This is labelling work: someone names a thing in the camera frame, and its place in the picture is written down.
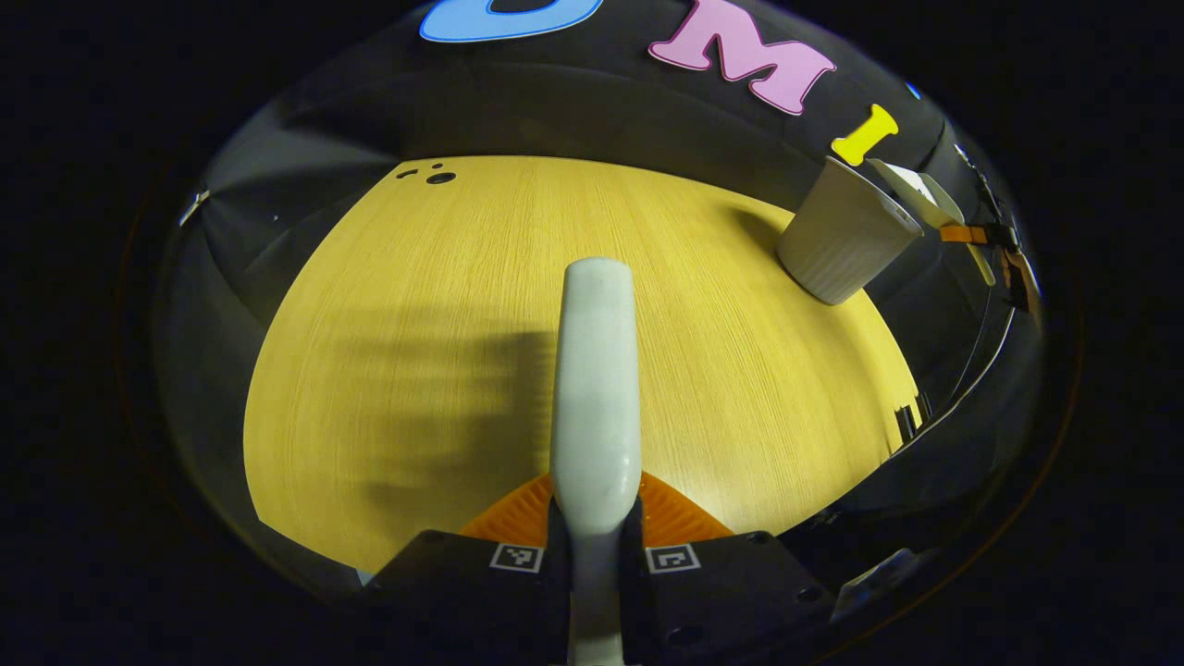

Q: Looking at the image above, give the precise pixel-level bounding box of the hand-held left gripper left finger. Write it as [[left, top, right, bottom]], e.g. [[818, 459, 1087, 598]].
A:
[[365, 473, 573, 666]]

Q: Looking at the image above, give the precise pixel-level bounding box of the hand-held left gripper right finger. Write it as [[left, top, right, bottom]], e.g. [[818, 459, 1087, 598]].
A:
[[618, 469, 833, 666]]

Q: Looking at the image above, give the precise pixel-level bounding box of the white dustpan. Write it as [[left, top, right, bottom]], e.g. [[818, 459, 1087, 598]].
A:
[[865, 157, 999, 288]]

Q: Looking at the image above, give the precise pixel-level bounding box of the white ribbed garbage bin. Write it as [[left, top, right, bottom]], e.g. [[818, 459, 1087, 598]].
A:
[[775, 155, 924, 306]]

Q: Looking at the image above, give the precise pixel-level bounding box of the small white broom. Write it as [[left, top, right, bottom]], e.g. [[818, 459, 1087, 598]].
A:
[[550, 257, 644, 666]]

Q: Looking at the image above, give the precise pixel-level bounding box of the wooden desktop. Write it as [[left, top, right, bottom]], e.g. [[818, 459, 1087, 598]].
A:
[[242, 154, 921, 574]]

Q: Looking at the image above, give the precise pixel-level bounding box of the black backdrop cloth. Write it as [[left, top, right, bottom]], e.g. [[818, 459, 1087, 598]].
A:
[[157, 0, 1042, 593]]

